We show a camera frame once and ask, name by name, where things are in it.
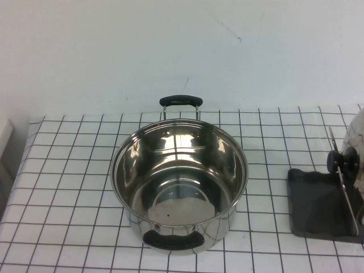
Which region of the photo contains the stainless steel cooking pot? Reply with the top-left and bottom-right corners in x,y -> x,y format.
109,94 -> 250,255

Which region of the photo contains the steel pot lid black knob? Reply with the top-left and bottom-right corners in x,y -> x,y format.
326,107 -> 364,226

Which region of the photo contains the white black grid tablecloth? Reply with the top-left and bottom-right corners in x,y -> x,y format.
0,104 -> 364,273

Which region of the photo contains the beige box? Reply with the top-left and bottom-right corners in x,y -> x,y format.
0,118 -> 16,183

